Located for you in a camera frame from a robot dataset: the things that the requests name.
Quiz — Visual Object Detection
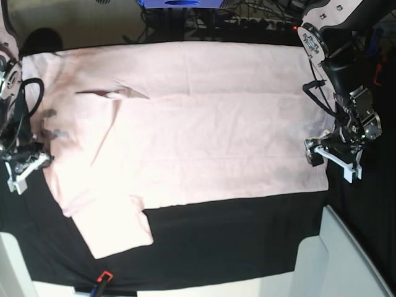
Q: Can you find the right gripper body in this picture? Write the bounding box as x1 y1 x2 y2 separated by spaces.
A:
1 140 46 164

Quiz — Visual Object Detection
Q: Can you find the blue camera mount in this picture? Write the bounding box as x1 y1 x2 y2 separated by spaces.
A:
138 0 223 9

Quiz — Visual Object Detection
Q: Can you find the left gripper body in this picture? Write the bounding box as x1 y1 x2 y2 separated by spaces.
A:
321 86 382 154

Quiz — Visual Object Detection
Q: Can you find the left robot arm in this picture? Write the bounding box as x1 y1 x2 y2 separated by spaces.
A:
297 1 395 166

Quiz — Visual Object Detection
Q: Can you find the black table cloth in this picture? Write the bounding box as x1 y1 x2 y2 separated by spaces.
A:
0 40 396 293

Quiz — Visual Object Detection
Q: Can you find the black power strip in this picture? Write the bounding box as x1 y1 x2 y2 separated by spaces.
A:
187 16 298 32

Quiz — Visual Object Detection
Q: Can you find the red black clamp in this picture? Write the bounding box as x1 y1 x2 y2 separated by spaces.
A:
372 54 387 87
89 270 113 297

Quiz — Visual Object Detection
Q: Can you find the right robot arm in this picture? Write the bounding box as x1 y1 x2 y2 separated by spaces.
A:
1 1 52 173

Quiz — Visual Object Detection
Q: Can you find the red black clamp bottom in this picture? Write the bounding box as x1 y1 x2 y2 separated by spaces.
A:
89 270 113 297

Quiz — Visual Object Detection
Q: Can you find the pink T-shirt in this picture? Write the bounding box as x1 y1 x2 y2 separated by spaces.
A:
22 41 333 259

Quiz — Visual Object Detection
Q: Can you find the red black clamp right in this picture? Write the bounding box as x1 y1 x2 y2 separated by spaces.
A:
372 54 387 87

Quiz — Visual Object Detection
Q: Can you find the white camera bracket right arm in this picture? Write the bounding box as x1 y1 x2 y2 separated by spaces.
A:
4 152 53 195

